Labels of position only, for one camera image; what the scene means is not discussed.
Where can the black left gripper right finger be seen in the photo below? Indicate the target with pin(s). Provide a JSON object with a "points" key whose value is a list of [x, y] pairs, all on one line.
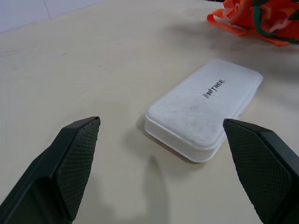
{"points": [[264, 168]]}

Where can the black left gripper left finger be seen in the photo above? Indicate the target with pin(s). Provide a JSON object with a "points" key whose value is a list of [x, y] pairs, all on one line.
{"points": [[46, 177]]}

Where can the orange and teal backpack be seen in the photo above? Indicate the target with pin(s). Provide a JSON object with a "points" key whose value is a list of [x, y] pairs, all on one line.
{"points": [[245, 18]]}

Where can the white rectangular case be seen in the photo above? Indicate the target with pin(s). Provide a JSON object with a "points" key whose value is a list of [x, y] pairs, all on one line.
{"points": [[194, 112]]}

